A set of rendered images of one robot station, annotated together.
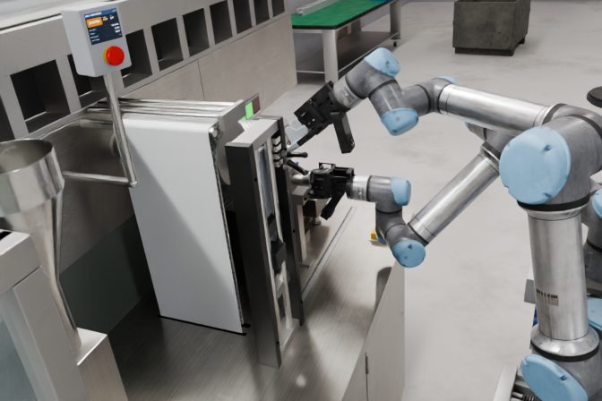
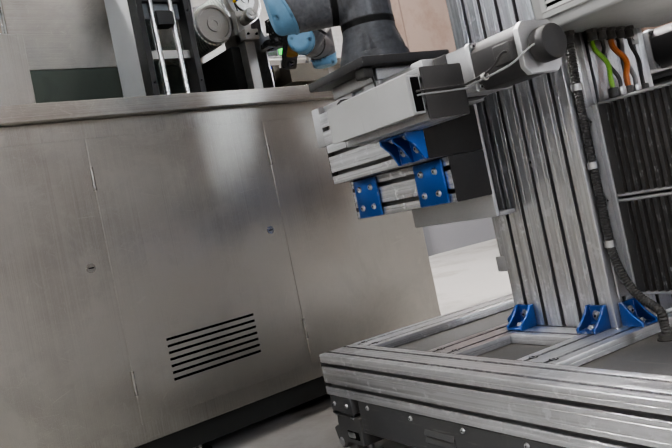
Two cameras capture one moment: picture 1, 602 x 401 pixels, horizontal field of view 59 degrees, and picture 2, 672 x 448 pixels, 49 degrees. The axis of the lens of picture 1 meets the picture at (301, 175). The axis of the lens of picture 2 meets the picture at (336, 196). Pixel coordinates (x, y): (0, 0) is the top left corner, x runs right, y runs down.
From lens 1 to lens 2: 1.86 m
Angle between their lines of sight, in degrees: 38
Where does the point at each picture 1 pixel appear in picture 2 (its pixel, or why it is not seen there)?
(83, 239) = (78, 57)
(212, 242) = not seen: hidden behind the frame
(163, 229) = (122, 41)
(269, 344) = (149, 84)
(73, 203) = (73, 28)
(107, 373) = (17, 58)
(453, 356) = not seen: hidden behind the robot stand
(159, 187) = (116, 3)
